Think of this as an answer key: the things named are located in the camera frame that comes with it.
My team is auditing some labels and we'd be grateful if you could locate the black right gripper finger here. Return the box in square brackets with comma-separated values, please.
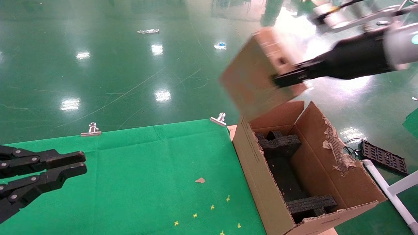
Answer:
[272, 58, 328, 88]

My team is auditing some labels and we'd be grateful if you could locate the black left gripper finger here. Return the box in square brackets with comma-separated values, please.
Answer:
[0, 162, 88, 224]
[0, 145, 87, 180]

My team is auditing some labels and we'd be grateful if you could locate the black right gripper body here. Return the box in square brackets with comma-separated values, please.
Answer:
[318, 27, 393, 80]

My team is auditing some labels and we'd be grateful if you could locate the small brown cardboard box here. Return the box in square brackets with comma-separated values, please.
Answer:
[219, 26, 310, 120]

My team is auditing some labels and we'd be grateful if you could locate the large open brown carton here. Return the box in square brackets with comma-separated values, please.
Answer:
[232, 100, 388, 235]

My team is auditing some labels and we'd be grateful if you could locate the silver binder clip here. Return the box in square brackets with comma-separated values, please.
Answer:
[210, 112, 227, 127]
[80, 122, 102, 137]

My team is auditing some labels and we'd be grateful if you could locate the black foam insert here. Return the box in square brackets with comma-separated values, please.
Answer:
[285, 195, 338, 225]
[254, 130, 302, 159]

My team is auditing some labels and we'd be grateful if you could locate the green table cloth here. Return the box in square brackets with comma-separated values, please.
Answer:
[0, 119, 267, 235]

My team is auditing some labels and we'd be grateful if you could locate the green floor object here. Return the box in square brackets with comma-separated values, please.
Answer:
[402, 107, 418, 139]

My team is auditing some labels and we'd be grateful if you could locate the black plastic grid panel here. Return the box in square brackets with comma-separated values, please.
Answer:
[361, 140, 409, 176]

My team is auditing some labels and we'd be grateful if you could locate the grey metal camera bracket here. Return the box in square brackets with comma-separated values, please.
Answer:
[322, 3, 418, 34]

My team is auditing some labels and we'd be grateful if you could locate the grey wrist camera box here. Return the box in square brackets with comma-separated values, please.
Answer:
[312, 2, 352, 29]

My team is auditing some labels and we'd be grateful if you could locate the thin floor cable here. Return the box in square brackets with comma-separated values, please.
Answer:
[343, 138, 363, 159]

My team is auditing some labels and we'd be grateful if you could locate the white tube frame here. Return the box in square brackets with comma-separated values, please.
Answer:
[362, 159, 418, 234]

